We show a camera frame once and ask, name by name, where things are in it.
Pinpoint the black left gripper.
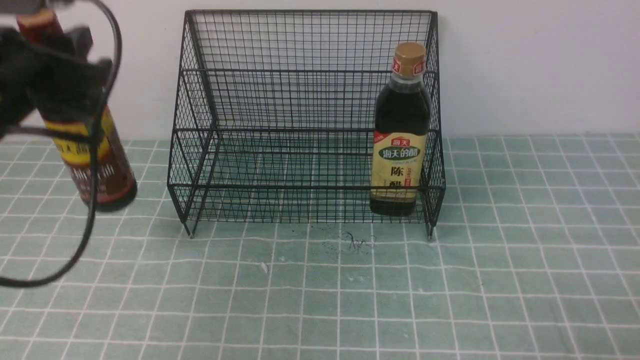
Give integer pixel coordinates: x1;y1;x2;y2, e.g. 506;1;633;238
0;26;114;141

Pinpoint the dark soy sauce bottle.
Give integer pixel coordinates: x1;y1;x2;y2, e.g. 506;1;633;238
16;9;138;213

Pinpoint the vinegar bottle with yellow label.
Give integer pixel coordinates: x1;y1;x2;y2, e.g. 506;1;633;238
369;42;432;217

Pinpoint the green checkered tablecloth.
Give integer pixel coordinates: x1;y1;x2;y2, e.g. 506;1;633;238
1;134;639;360

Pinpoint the black cable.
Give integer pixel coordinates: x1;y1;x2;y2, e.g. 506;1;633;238
0;0;124;289

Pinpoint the black wire mesh shelf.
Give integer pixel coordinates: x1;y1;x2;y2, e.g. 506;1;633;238
167;9;446;237

